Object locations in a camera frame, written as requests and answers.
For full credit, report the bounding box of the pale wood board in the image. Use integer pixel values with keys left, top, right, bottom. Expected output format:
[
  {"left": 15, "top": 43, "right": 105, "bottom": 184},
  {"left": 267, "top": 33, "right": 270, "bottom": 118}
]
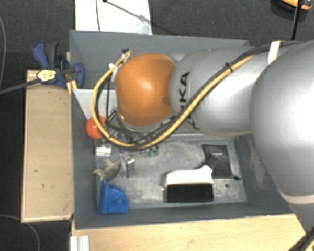
[{"left": 20, "top": 69, "right": 75, "bottom": 223}]

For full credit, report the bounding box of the blue plastic wedge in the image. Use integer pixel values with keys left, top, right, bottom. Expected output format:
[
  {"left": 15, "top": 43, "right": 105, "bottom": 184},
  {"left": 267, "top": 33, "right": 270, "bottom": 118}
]
[{"left": 97, "top": 179, "right": 130, "bottom": 215}]

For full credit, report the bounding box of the grey metal bin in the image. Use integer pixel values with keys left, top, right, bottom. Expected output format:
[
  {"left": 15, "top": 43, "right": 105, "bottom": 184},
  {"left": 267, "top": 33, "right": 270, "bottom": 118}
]
[{"left": 69, "top": 29, "right": 295, "bottom": 230}]

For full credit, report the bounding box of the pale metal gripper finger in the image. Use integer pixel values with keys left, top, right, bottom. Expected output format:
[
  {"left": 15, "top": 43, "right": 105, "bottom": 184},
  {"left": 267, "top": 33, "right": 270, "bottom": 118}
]
[
  {"left": 120, "top": 153, "right": 128, "bottom": 178},
  {"left": 127, "top": 158, "right": 137, "bottom": 178}
]

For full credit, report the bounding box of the white brush with black bristles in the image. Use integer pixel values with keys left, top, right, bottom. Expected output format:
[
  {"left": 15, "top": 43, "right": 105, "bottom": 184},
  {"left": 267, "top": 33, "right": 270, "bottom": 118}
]
[{"left": 161, "top": 164, "right": 215, "bottom": 204}]

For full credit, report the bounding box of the grey-brown toy animal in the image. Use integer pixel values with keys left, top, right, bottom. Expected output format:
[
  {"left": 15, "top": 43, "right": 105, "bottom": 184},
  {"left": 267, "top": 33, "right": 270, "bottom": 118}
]
[{"left": 92, "top": 157, "right": 124, "bottom": 181}]

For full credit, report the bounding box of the orange ball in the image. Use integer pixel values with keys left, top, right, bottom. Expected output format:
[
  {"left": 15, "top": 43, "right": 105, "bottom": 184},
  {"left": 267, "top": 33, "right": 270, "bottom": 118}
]
[{"left": 85, "top": 115, "right": 107, "bottom": 140}]

